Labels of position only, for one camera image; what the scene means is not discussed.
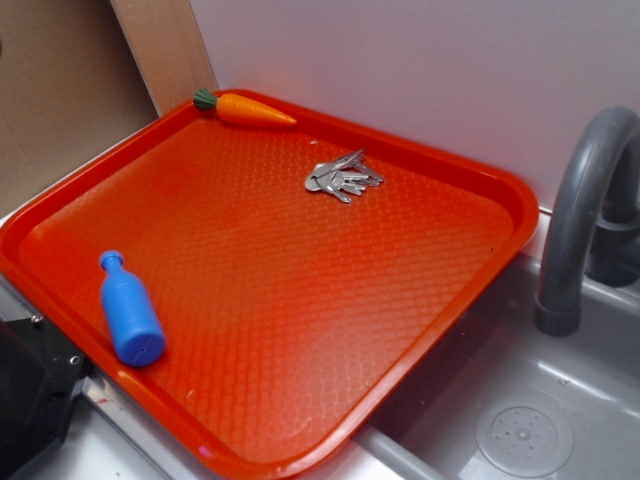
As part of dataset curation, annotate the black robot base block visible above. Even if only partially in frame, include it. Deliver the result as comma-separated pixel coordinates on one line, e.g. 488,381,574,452
1,318,88,479

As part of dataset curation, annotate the silver key bunch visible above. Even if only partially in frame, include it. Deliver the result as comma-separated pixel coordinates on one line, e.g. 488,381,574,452
304,149,384,204

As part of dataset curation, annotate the toy orange carrot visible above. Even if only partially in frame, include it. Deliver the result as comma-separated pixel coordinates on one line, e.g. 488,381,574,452
193,89,297,127

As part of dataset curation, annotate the grey toy faucet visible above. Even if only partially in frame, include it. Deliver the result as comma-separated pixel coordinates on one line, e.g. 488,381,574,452
535,106,639,337

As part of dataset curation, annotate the wooden board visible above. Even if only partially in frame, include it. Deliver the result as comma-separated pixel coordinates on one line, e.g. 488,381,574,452
111,0,218,116

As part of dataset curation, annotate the blue toy bottle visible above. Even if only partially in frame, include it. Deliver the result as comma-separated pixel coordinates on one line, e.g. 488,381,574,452
99,250,166,367

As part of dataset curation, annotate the orange plastic tray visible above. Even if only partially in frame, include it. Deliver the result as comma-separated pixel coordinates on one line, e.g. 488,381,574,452
1,101,538,479

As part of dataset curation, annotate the brown cardboard panel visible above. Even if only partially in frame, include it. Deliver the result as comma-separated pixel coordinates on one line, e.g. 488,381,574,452
1,1,157,215

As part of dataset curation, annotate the grey toy sink basin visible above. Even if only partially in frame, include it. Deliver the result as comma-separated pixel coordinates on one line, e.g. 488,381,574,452
352,253,640,480

